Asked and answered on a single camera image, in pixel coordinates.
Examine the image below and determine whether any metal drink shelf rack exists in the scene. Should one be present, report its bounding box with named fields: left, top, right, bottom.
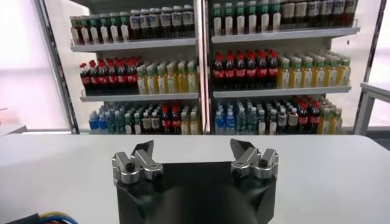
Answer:
left=68, top=0, right=205, bottom=135
left=204, top=0, right=362, bottom=135

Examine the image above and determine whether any yellow drink bottle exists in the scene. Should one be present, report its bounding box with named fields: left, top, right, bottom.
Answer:
left=326, top=58, right=339, bottom=88
left=330, top=108, right=344, bottom=135
left=314, top=57, right=327, bottom=88
left=278, top=57, right=291, bottom=89
left=302, top=57, right=314, bottom=89
left=177, top=62, right=188, bottom=94
left=166, top=63, right=177, bottom=94
left=156, top=64, right=168, bottom=94
left=190, top=111, right=199, bottom=135
left=338, top=59, right=352, bottom=87
left=318, top=108, right=332, bottom=135
left=290, top=57, right=303, bottom=89
left=136, top=66, right=147, bottom=95
left=186, top=60, right=198, bottom=94
left=180, top=111, right=190, bottom=135
left=146, top=65, right=157, bottom=95

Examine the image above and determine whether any dark bottle brown label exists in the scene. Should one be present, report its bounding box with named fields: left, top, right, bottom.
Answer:
left=142, top=111, right=152, bottom=135
left=288, top=108, right=299, bottom=135
left=277, top=108, right=288, bottom=135
left=151, top=111, right=161, bottom=135

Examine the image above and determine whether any black bottle white label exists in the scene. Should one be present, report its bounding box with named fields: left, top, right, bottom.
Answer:
left=160, top=7, right=172, bottom=39
left=149, top=8, right=161, bottom=39
left=139, top=9, right=151, bottom=40
left=171, top=5, right=183, bottom=38
left=129, top=9, right=141, bottom=40
left=182, top=4, right=195, bottom=38

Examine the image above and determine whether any dark tea bottle green cap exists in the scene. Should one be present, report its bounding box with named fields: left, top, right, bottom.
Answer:
left=247, top=1, right=258, bottom=34
left=212, top=3, right=222, bottom=37
left=223, top=2, right=234, bottom=36
left=99, top=13, right=110, bottom=44
left=259, top=0, right=271, bottom=33
left=235, top=1, right=246, bottom=35
left=109, top=12, right=121, bottom=43
left=79, top=15, right=91, bottom=45
left=119, top=12, right=130, bottom=43
left=90, top=15, right=101, bottom=44
left=69, top=16, right=80, bottom=46
left=271, top=0, right=282, bottom=32

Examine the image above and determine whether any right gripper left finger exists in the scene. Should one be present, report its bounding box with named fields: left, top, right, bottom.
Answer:
left=112, top=139, right=164, bottom=185

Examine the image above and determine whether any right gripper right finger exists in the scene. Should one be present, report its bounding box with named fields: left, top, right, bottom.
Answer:
left=230, top=138, right=280, bottom=180

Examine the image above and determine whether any dark bottle beige label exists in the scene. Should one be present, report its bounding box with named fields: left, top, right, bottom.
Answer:
left=332, top=0, right=346, bottom=27
left=294, top=0, right=307, bottom=29
left=282, top=0, right=295, bottom=30
left=319, top=0, right=333, bottom=27
left=344, top=0, right=358, bottom=26
left=306, top=0, right=320, bottom=28

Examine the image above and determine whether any blue yellow wire bundle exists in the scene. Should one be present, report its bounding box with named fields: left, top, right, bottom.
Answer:
left=38, top=211, right=79, bottom=224

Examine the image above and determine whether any clear green water bottle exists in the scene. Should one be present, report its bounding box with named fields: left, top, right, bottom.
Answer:
left=235, top=107, right=247, bottom=135
left=246, top=107, right=257, bottom=135
left=107, top=111, right=116, bottom=134
left=115, top=111, right=124, bottom=135

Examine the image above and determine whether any green tea bottle white label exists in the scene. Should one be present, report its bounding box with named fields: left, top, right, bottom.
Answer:
left=257, top=109, right=268, bottom=135
left=267, top=109, right=278, bottom=135
left=123, top=113, right=133, bottom=135
left=132, top=113, right=143, bottom=135

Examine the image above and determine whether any red cap cola bottle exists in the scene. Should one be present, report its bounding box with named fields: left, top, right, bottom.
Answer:
left=79, top=63, right=91, bottom=96
left=213, top=53, right=225, bottom=90
left=298, top=102, right=310, bottom=135
left=160, top=105, right=171, bottom=135
left=246, top=53, right=258, bottom=89
left=88, top=60, right=99, bottom=95
left=107, top=60, right=118, bottom=94
left=308, top=101, right=321, bottom=135
left=268, top=52, right=279, bottom=89
left=171, top=105, right=182, bottom=135
left=117, top=59, right=127, bottom=94
left=224, top=53, right=236, bottom=90
left=235, top=53, right=247, bottom=89
left=127, top=59, right=138, bottom=94
left=97, top=60, right=108, bottom=95
left=257, top=52, right=268, bottom=89

